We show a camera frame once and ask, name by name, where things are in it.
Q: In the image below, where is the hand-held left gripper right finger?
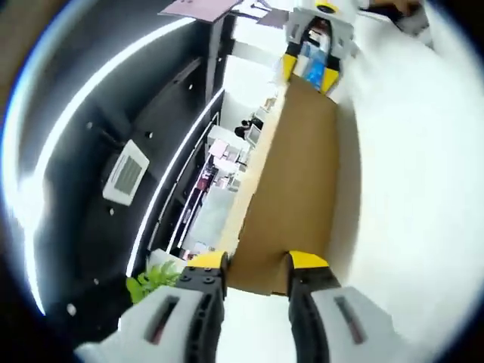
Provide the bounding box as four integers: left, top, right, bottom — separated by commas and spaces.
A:
287, 249, 405, 363

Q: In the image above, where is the potted green plant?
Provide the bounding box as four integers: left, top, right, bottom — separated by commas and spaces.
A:
126, 260, 186, 303

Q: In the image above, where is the thin ceiling light strip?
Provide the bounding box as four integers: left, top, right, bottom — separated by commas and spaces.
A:
126, 89, 225, 277

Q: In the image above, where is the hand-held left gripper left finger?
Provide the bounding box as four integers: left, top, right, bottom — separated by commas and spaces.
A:
73, 250, 231, 363

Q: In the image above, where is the frosted desk partition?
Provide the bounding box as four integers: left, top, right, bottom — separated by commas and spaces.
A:
194, 187, 243, 247

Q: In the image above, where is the large pink display screen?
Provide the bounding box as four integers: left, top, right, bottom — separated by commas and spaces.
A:
157, 0, 243, 26

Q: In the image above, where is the brown cardboard shoe box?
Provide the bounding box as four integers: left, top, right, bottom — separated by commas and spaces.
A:
226, 73, 340, 296

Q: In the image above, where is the wide ceiling light strip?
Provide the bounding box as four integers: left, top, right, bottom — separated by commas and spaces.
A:
32, 18, 207, 315

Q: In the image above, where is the ceiling air conditioner vent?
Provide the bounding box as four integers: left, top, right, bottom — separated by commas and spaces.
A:
101, 138, 150, 207

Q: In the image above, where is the blue tissue pack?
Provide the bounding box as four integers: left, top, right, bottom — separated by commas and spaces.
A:
304, 41, 328, 91

